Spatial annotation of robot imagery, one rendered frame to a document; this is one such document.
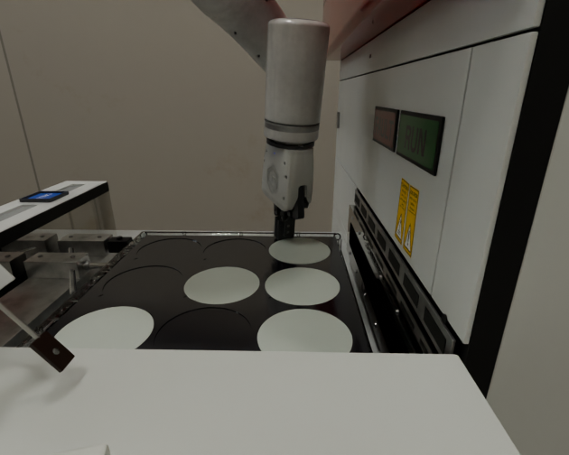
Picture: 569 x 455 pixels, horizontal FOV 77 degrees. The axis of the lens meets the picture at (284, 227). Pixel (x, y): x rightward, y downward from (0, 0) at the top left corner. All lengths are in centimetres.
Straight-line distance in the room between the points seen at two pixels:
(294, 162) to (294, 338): 26
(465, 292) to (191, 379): 20
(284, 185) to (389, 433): 39
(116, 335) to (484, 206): 37
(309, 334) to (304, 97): 31
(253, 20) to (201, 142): 183
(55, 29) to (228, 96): 109
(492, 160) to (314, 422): 19
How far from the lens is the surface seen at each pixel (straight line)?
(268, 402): 24
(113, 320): 46
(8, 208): 75
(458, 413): 26
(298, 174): 53
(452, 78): 32
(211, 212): 249
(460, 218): 29
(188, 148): 243
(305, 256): 56
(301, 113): 52
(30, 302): 59
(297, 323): 41
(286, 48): 51
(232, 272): 52
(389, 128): 47
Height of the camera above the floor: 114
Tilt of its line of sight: 21 degrees down
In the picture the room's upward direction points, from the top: straight up
